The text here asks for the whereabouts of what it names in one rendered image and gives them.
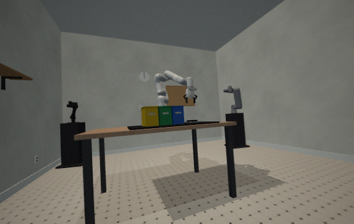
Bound green bin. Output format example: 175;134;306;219
158;106;172;126

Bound yellow bin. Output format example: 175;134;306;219
141;106;159;127

